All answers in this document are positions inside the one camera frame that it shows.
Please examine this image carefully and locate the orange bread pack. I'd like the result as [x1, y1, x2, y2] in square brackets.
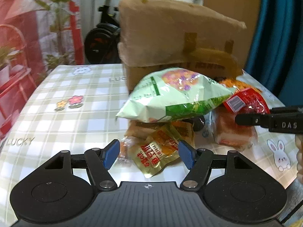
[211, 106, 258, 151]

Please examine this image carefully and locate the red snack packet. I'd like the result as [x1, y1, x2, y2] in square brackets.
[223, 88, 270, 114]

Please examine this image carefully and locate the yellow foil snack packet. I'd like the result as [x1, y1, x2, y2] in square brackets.
[128, 124, 182, 178]

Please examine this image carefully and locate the beige orange snack bar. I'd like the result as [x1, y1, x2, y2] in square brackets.
[124, 120, 195, 147]

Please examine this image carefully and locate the person right hand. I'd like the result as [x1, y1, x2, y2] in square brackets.
[295, 134, 303, 184]

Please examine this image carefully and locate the green plaid tablecloth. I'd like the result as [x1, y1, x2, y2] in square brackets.
[1, 64, 298, 226]

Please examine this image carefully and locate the orange patterned snack bag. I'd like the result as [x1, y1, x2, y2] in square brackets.
[217, 79, 262, 93]

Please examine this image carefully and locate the teal curtain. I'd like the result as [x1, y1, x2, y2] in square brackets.
[245, 0, 302, 106]

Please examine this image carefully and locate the green white chips bag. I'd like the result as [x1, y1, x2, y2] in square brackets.
[116, 68, 235, 123]

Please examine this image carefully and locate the black exercise bike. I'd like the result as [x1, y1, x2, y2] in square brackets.
[84, 0, 121, 65]

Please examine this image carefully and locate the wooden headboard panel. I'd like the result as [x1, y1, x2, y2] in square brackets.
[204, 0, 261, 67]

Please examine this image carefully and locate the brown cardboard box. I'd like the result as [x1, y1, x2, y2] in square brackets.
[118, 0, 246, 91]

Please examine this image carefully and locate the red printed backdrop banner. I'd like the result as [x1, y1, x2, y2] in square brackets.
[1, 0, 84, 137]

